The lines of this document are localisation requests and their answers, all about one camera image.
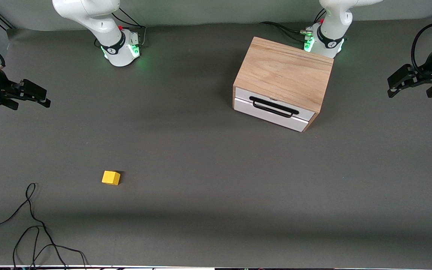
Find aluminium frame rail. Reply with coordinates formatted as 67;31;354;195
0;10;16;30

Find black left base cables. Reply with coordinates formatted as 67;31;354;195
259;7;327;42

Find black base cables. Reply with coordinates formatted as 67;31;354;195
95;7;147;48
259;7;327;42

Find black right base cables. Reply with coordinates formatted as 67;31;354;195
95;7;147;48

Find yellow block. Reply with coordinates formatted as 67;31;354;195
102;171;121;186

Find wooden drawer cabinet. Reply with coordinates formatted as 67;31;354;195
233;36;334;132

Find white drawer with black handle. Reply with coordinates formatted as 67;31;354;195
235;87;315;122

